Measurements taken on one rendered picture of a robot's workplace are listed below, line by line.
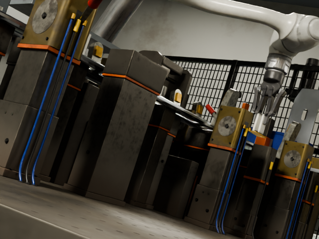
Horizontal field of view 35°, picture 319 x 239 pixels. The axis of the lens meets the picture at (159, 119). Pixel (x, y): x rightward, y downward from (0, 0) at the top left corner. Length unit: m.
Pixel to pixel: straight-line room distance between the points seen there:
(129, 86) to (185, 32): 4.23
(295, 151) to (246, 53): 3.39
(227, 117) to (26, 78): 0.67
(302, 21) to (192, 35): 3.54
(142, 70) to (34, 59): 0.27
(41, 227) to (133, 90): 0.67
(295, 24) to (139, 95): 0.82
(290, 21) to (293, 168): 0.49
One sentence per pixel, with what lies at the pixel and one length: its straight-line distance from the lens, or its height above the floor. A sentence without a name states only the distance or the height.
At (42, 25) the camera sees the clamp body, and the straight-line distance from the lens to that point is 0.99.
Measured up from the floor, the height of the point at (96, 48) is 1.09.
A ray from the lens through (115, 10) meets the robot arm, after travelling 2.06.
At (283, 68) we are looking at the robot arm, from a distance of 1.94.
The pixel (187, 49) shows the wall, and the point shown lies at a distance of 5.25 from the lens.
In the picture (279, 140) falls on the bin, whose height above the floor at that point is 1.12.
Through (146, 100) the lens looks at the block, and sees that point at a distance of 1.16.
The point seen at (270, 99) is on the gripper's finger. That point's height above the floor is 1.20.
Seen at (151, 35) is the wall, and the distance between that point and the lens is 5.45.
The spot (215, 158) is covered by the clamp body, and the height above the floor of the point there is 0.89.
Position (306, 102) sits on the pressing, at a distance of 2.18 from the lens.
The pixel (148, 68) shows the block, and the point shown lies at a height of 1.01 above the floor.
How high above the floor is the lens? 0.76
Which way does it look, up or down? 8 degrees up
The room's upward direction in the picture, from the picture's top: 18 degrees clockwise
